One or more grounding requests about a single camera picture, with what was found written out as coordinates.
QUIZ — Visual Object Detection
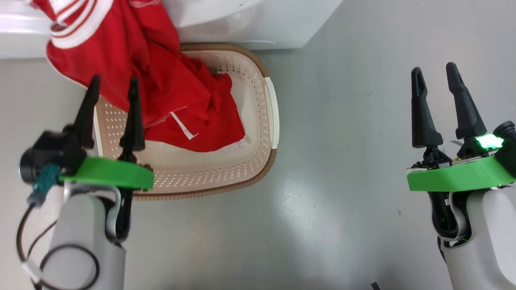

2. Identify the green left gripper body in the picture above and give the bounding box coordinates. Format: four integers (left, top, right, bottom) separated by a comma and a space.
60, 156, 154, 191

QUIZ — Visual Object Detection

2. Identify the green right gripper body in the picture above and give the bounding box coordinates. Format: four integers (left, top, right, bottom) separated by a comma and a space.
406, 135, 516, 192

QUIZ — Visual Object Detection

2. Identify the white front-loading washing machine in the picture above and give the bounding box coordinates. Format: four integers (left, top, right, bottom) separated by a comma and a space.
0, 0, 343, 60

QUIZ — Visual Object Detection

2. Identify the black cable teal connector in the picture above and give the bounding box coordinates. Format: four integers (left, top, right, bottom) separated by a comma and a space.
16, 163, 101, 290

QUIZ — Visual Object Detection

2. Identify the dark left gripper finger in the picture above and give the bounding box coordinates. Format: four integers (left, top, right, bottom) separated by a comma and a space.
73, 75, 101, 149
119, 77, 146, 162

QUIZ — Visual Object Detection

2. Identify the red and white garment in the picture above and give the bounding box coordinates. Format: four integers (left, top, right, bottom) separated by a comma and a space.
30, 0, 251, 153

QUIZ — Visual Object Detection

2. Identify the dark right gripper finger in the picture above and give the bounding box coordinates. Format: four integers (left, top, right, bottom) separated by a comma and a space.
445, 62, 487, 139
411, 67, 444, 149

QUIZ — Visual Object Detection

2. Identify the cream perforated laundry basket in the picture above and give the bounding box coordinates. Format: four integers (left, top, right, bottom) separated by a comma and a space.
92, 42, 279, 201

